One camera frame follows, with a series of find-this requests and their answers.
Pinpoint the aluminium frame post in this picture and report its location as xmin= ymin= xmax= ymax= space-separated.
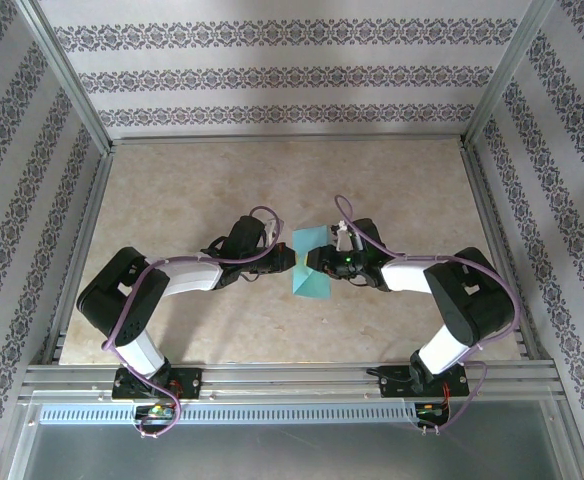
xmin=463 ymin=0 xmax=557 ymax=151
xmin=14 ymin=0 xmax=114 ymax=152

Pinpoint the grey metal sheet panel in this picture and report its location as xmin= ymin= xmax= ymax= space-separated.
xmin=1 ymin=399 xmax=584 ymax=480

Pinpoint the light blue paper sheet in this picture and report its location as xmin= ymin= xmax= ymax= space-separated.
xmin=290 ymin=224 xmax=332 ymax=301

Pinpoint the long aluminium mounting rail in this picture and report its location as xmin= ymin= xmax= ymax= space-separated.
xmin=19 ymin=363 xmax=566 ymax=402

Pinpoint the aluminium side rail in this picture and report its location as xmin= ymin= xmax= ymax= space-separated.
xmin=41 ymin=149 xmax=114 ymax=366
xmin=459 ymin=139 xmax=553 ymax=362

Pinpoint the small circuit board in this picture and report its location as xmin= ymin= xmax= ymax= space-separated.
xmin=136 ymin=405 xmax=177 ymax=420
xmin=415 ymin=402 xmax=449 ymax=419

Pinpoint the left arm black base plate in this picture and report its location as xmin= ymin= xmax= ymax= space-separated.
xmin=111 ymin=367 xmax=203 ymax=401

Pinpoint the thin aluminium cross rail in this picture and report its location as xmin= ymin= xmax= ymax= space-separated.
xmin=109 ymin=132 xmax=468 ymax=147

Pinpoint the slotted grey cable duct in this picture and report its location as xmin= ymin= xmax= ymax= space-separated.
xmin=39 ymin=403 xmax=448 ymax=425

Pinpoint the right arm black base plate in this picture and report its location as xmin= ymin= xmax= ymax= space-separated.
xmin=379 ymin=365 xmax=471 ymax=399

